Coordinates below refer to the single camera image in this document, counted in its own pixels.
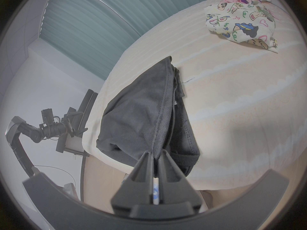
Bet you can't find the black cable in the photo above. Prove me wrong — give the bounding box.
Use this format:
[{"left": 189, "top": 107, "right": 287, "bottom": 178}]
[{"left": 33, "top": 165, "right": 78, "bottom": 189}]

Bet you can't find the white printed pyjama top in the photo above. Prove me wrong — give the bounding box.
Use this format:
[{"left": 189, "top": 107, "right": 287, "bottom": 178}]
[{"left": 205, "top": 1, "right": 279, "bottom": 54}]

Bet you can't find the bed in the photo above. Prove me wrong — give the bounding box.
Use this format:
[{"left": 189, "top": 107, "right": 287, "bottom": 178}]
[{"left": 82, "top": 0, "right": 307, "bottom": 192}]

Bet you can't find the black T-shirt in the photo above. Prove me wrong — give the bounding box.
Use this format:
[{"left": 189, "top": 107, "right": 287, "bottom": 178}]
[{"left": 96, "top": 56, "right": 201, "bottom": 178}]

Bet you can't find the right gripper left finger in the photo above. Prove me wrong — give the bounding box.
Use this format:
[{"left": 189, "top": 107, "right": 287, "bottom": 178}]
[{"left": 111, "top": 151, "right": 154, "bottom": 216}]

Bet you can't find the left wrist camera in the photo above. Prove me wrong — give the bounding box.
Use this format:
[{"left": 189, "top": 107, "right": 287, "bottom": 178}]
[{"left": 40, "top": 108, "right": 55, "bottom": 127}]

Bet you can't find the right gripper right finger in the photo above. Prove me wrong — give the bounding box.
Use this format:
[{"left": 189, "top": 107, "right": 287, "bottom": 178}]
[{"left": 158, "top": 150, "right": 202, "bottom": 210}]

